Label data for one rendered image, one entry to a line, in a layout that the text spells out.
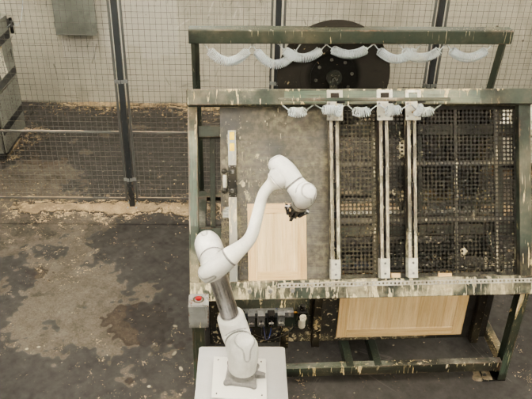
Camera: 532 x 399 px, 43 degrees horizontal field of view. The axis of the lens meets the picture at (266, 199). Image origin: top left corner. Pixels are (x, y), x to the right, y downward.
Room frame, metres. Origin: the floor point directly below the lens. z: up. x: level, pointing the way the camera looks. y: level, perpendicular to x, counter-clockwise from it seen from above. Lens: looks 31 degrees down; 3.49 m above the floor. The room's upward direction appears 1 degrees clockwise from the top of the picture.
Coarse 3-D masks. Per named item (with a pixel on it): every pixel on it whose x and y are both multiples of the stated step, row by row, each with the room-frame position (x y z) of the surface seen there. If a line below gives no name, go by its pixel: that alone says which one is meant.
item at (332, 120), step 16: (336, 112) 3.78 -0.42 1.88; (336, 128) 3.86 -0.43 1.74; (336, 144) 3.81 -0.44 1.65; (336, 160) 3.76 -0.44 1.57; (336, 176) 3.71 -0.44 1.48; (336, 192) 3.65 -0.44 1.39; (336, 208) 3.60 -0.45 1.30; (336, 224) 3.55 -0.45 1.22; (336, 240) 3.51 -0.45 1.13; (336, 256) 3.46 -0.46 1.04; (336, 272) 3.40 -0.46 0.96
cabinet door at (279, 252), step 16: (272, 208) 3.62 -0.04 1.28; (272, 224) 3.57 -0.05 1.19; (288, 224) 3.58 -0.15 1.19; (304, 224) 3.58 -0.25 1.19; (256, 240) 3.51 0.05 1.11; (272, 240) 3.52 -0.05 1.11; (288, 240) 3.53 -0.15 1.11; (304, 240) 3.53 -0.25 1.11; (256, 256) 3.46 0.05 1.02; (272, 256) 3.47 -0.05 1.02; (288, 256) 3.48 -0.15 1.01; (304, 256) 3.48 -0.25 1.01; (256, 272) 3.41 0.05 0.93; (272, 272) 3.42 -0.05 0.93; (288, 272) 3.42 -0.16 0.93; (304, 272) 3.43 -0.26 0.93
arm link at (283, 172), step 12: (276, 156) 2.86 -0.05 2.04; (276, 168) 2.81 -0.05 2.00; (288, 168) 2.80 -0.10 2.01; (276, 180) 2.77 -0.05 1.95; (288, 180) 2.76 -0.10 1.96; (264, 192) 2.78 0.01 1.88; (264, 204) 2.76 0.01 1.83; (252, 216) 2.73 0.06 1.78; (252, 228) 2.69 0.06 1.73; (240, 240) 2.68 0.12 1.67; (252, 240) 2.67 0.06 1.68; (228, 252) 2.64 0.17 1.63; (240, 252) 2.64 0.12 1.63
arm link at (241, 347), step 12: (240, 336) 2.69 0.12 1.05; (252, 336) 2.70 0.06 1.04; (228, 348) 2.69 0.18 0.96; (240, 348) 2.63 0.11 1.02; (252, 348) 2.64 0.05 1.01; (228, 360) 2.66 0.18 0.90; (240, 360) 2.60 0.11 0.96; (252, 360) 2.62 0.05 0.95; (240, 372) 2.60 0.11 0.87; (252, 372) 2.63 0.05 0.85
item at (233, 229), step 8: (232, 152) 3.76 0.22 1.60; (232, 160) 3.74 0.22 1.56; (232, 200) 3.61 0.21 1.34; (232, 208) 3.59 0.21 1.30; (232, 216) 3.56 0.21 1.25; (232, 224) 3.54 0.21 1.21; (232, 232) 3.51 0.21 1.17; (232, 240) 3.49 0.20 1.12; (232, 272) 3.38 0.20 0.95; (232, 280) 3.36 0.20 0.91
